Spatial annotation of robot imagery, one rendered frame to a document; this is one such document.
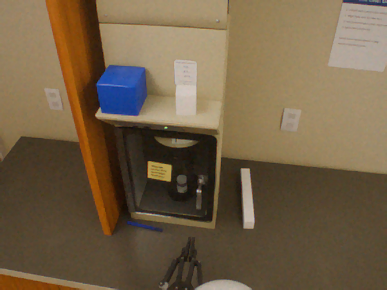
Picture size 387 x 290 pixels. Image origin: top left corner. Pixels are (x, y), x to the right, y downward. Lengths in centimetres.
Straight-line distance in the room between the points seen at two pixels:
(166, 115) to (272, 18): 59
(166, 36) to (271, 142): 86
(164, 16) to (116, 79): 19
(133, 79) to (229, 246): 72
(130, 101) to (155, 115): 8
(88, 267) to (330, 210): 94
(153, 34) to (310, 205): 94
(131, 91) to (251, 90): 69
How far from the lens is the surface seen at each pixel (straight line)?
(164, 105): 99
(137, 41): 97
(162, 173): 121
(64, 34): 93
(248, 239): 140
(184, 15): 92
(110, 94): 94
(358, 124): 164
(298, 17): 137
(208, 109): 98
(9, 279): 161
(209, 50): 94
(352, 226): 154
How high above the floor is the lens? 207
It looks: 42 degrees down
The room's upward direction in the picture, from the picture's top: 1 degrees clockwise
